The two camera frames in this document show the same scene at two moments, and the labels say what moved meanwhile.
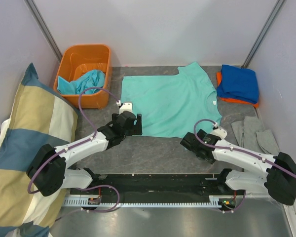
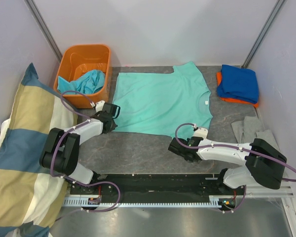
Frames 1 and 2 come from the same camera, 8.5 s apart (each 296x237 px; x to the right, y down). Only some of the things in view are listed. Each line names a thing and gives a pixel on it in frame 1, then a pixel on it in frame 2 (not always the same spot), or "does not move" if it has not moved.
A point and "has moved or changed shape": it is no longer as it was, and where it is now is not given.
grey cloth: (249, 134) does not move
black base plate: (157, 188) does not move
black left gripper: (136, 130) to (113, 128)
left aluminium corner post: (44, 28) does not move
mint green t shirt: (171, 105) has moved or changed shape
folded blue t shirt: (238, 83) does not move
